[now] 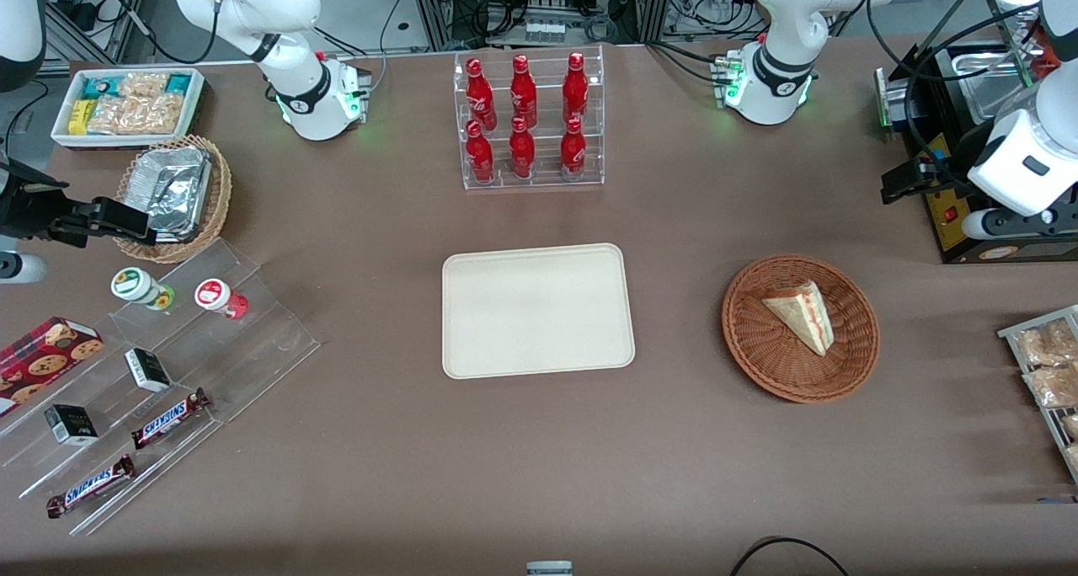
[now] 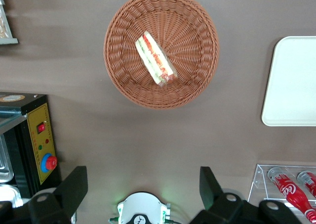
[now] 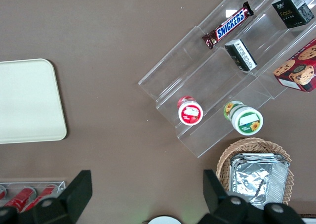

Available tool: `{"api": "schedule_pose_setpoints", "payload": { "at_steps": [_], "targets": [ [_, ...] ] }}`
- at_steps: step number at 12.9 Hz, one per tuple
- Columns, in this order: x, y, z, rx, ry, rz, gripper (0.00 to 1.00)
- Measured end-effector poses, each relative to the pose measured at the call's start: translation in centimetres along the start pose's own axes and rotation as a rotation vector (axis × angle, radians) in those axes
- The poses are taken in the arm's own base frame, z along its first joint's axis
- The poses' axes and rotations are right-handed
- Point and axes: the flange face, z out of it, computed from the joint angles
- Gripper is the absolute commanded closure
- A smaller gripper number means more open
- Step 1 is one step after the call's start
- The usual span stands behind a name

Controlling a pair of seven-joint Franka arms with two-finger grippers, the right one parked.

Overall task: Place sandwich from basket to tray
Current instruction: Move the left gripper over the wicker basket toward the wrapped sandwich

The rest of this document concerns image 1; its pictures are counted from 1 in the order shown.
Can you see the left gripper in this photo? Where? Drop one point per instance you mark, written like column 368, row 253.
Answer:
column 963, row 157

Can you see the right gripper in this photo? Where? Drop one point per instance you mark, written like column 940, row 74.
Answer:
column 24, row 209

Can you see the triangular sandwich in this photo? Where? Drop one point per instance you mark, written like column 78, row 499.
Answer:
column 804, row 315

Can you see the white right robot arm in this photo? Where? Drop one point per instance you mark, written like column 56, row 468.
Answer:
column 295, row 96

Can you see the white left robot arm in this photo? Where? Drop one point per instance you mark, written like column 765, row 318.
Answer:
column 775, row 79

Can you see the light wicker basket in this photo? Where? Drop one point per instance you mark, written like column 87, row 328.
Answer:
column 217, row 197

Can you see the tray of packaged pastries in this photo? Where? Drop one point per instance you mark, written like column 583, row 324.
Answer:
column 1011, row 332

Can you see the round brown wicker basket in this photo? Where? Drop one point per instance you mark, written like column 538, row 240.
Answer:
column 758, row 349

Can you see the beige plastic tray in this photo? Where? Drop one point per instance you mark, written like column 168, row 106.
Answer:
column 539, row 311

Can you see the green lid cup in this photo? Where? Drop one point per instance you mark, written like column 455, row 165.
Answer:
column 130, row 284

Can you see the silver foil container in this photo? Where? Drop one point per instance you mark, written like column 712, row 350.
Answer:
column 173, row 189

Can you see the yellow snack packet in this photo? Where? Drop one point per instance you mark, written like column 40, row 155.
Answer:
column 77, row 117

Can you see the steel food pan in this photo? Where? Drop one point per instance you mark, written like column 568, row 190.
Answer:
column 994, row 96

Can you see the large clear cracker bag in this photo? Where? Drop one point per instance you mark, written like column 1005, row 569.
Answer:
column 135, row 115

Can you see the black hot food case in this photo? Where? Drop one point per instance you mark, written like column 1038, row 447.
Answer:
column 1011, row 253

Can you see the red lid cup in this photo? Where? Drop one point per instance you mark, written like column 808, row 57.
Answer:
column 213, row 294

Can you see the teal snack packet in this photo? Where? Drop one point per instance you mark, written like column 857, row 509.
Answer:
column 99, row 86

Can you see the red plaid cookie box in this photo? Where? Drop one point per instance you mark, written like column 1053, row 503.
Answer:
column 42, row 361

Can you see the small clear cracker bag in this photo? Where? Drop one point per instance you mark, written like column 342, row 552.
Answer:
column 145, row 83

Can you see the small black box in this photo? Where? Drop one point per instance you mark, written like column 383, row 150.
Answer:
column 71, row 424
column 147, row 370

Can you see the white rectangular snack bin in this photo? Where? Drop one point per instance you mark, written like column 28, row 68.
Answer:
column 195, row 104

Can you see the red fried food piece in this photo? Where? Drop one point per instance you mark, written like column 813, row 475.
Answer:
column 1049, row 61

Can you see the clear acrylic stepped display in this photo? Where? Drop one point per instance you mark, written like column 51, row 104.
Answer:
column 253, row 349

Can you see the snickers chocolate bar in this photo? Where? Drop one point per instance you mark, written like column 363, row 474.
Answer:
column 91, row 486
column 168, row 420

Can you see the clear bagged pastry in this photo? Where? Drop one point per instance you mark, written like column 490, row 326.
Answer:
column 1071, row 427
column 1073, row 456
column 1044, row 344
column 1053, row 385

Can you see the red cola bottle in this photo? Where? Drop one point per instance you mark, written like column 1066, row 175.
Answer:
column 523, row 92
column 522, row 151
column 479, row 155
column 575, row 88
column 478, row 92
column 573, row 151

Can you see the clear acrylic bottle rack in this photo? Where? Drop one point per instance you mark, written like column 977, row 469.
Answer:
column 547, row 176

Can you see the small grey device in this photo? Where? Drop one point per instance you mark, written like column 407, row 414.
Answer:
column 549, row 568

